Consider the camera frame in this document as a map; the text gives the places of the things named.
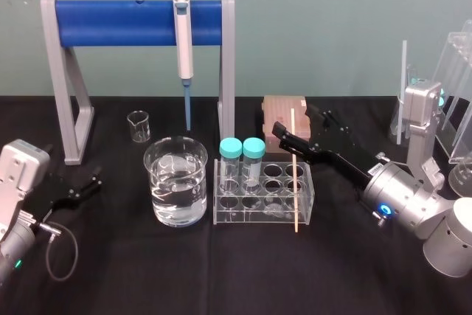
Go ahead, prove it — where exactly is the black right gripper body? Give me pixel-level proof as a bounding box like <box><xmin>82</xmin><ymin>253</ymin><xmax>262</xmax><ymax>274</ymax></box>
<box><xmin>308</xmin><ymin>119</ymin><xmax>374</xmax><ymax>200</ymax></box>

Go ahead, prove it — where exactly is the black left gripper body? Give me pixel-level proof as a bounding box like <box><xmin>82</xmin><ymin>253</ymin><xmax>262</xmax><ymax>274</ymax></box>
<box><xmin>24</xmin><ymin>169</ymin><xmax>74</xmax><ymax>224</ymax></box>

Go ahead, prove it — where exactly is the thin wooden stick thermometer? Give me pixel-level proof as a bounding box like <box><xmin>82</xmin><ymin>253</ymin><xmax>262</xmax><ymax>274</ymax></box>
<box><xmin>290</xmin><ymin>108</ymin><xmax>299</xmax><ymax>235</ymax></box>

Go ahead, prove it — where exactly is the clear tube with teal cap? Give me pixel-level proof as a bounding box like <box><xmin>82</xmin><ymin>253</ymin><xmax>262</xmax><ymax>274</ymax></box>
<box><xmin>241</xmin><ymin>136</ymin><xmax>267</xmax><ymax>193</ymax></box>
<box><xmin>218</xmin><ymin>136</ymin><xmax>243</xmax><ymax>195</ymax></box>

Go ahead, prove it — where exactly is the clear acrylic test tube rack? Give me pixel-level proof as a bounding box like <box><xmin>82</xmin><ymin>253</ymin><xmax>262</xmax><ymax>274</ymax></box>
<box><xmin>212</xmin><ymin>158</ymin><xmax>316</xmax><ymax>226</ymax></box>

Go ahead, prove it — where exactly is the small empty glass beaker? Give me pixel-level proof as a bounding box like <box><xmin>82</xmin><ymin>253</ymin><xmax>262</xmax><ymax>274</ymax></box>
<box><xmin>127</xmin><ymin>110</ymin><xmax>152</xmax><ymax>143</ymax></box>

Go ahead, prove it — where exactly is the large glass beaker with water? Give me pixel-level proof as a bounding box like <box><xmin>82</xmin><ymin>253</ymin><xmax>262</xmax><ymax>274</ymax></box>
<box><xmin>143</xmin><ymin>136</ymin><xmax>209</xmax><ymax>227</ymax></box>

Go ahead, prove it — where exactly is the brown pipette tip box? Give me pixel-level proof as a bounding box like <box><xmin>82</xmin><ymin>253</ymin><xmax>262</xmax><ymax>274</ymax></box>
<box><xmin>262</xmin><ymin>95</ymin><xmax>313</xmax><ymax>156</ymax></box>

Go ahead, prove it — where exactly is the clear conical glass flask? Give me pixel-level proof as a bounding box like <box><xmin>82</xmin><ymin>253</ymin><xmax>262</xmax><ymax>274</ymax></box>
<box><xmin>386</xmin><ymin>63</ymin><xmax>420</xmax><ymax>143</ymax></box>

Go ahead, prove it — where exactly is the clear glass rod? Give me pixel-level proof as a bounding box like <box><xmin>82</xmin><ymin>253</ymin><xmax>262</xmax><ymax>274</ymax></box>
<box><xmin>395</xmin><ymin>39</ymin><xmax>409</xmax><ymax>145</ymax></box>

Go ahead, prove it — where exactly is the clear acrylic slanted stand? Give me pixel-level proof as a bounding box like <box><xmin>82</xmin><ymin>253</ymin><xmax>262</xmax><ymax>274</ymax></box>
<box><xmin>429</xmin><ymin>18</ymin><xmax>472</xmax><ymax>165</ymax></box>

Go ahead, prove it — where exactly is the round clear glass flask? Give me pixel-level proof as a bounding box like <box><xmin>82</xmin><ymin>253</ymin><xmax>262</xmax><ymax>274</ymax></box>
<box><xmin>447</xmin><ymin>162</ymin><xmax>472</xmax><ymax>198</ymax></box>

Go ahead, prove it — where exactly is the white and blue pipette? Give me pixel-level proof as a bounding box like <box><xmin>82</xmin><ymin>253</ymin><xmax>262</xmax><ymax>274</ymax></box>
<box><xmin>173</xmin><ymin>0</ymin><xmax>195</xmax><ymax>131</ymax></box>

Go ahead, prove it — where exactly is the black table cloth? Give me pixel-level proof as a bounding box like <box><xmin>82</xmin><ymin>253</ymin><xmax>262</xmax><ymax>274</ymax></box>
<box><xmin>0</xmin><ymin>94</ymin><xmax>472</xmax><ymax>315</ymax></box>

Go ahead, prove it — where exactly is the grey stand with blue bar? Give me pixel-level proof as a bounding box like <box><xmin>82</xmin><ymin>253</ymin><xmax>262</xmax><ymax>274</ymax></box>
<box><xmin>39</xmin><ymin>0</ymin><xmax>236</xmax><ymax>166</ymax></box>

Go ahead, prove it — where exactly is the thin dark gripper cable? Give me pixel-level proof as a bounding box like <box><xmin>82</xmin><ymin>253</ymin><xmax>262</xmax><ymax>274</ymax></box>
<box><xmin>21</xmin><ymin>212</ymin><xmax>80</xmax><ymax>282</ymax></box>

